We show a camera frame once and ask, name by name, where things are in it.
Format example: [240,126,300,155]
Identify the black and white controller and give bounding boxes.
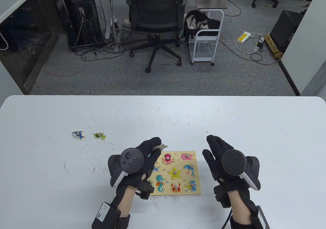
[108,147,144,188]
[221,149,261,190]

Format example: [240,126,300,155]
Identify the long black floor cable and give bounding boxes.
[218,40,280,66]

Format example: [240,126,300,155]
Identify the white metal frame rig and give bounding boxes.
[96,0,120,53]

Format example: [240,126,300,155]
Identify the yellow starfish puzzle piece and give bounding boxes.
[168,166,183,180]

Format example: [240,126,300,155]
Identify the wooden dolphin-shaped puzzle piece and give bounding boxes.
[183,164,196,177]

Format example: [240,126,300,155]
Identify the black boxy case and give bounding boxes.
[269,10,305,52]

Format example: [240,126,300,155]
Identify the blue yellow fish puzzle piece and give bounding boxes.
[184,180,198,192]

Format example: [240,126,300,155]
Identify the person's right hand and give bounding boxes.
[202,135,252,208]

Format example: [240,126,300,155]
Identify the black labelled wrist box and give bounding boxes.
[92,201,121,229]
[252,206,270,229]

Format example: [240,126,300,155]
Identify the tangle of floor cables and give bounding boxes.
[74,22,133,61]

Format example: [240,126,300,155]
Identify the white hanging cord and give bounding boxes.
[0,31,8,51]

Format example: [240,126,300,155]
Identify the person's left hand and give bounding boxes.
[116,137,163,200]

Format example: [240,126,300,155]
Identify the black mesh office chair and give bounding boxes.
[126,0,189,73]

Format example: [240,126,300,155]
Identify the wooden octopus-shaped puzzle piece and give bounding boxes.
[162,153,176,165]

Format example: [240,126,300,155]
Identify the wooden puzzle frame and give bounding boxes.
[146,151,201,196]

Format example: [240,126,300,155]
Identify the black computer tower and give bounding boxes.
[61,0,103,49]

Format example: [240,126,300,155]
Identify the person's right forearm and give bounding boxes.
[227,189,249,223]

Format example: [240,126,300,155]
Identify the black glove cable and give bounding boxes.
[222,210,233,229]

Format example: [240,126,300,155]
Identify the curved black floor cable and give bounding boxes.
[224,0,242,17]

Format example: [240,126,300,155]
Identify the white yellow power strip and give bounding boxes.
[237,31,251,44]

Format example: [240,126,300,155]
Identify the wooden whale-shaped puzzle piece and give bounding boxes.
[148,144,169,158]

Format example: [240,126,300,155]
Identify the brown cardboard box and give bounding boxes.
[264,33,283,59]

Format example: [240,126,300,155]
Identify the black bag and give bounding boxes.
[183,10,221,37]

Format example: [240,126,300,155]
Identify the person's left forearm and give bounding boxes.
[118,186,138,218]

